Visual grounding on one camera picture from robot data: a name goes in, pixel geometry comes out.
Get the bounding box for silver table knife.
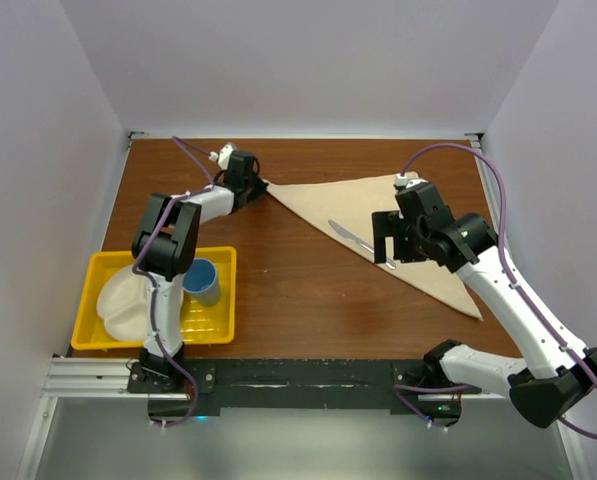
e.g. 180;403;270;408
327;219;375;262

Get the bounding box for beige cloth napkin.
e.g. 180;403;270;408
268;174;483;321

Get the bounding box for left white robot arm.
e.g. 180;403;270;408
131;144;268;392

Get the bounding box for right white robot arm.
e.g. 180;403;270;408
372;175;597;428

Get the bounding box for blue plastic cup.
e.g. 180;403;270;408
182;258;221;306

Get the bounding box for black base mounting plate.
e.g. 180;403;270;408
126;357;481;434

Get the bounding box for white divided plate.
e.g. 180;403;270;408
96;265;148;343

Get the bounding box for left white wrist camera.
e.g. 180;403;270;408
209;142;237;170

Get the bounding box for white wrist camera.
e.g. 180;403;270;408
209;142;237;170
393;172;426;192

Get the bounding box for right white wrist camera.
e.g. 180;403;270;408
393;172;426;192

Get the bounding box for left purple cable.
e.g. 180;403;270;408
130;135;219;429

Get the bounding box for purple cable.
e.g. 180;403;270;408
392;142;597;440
130;135;219;429

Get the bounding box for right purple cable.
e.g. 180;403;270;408
392;142;597;440

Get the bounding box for aluminium table frame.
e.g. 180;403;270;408
39;145;597;479

